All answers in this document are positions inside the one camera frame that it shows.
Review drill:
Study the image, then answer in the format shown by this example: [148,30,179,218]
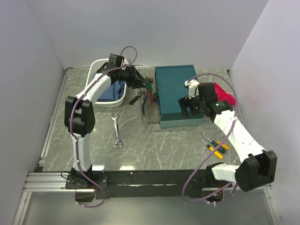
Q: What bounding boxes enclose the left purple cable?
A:
[69,45,138,209]

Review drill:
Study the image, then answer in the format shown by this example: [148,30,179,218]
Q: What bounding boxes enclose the black adjustable wrench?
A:
[129,91,144,105]

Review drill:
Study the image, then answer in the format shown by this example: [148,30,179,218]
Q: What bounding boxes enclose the green handled screwdriver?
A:
[202,140,226,154]

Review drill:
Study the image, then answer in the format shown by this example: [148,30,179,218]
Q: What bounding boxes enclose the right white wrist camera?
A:
[184,79,200,99]

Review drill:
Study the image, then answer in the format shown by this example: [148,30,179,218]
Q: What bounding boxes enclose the magenta cloth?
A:
[213,82,236,106]

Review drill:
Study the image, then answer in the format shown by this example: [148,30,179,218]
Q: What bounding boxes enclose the teal storage box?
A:
[155,65,203,128]

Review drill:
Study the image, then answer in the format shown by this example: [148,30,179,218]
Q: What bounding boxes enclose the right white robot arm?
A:
[178,80,277,192]

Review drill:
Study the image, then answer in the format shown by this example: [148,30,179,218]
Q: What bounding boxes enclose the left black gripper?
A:
[117,65,149,90]

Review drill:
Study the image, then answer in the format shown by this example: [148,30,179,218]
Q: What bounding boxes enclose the silver open-end wrench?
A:
[111,113,123,148]

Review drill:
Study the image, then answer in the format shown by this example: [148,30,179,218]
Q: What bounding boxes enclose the white plastic basket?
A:
[86,59,127,108]

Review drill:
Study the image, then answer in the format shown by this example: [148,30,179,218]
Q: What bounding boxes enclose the blue handled pliers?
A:
[142,92,160,115]

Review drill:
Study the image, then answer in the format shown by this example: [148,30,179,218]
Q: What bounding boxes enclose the green hex key set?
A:
[146,77,159,105]

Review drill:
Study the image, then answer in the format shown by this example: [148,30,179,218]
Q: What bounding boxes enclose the blue checkered cloth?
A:
[93,76,125,102]

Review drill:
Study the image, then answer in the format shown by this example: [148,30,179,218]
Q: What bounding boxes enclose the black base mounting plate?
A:
[65,169,231,202]

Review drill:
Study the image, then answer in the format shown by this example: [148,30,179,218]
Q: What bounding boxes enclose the yellow handled screwdriver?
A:
[206,144,223,159]

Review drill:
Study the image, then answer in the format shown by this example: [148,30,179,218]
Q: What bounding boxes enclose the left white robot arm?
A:
[64,54,149,188]

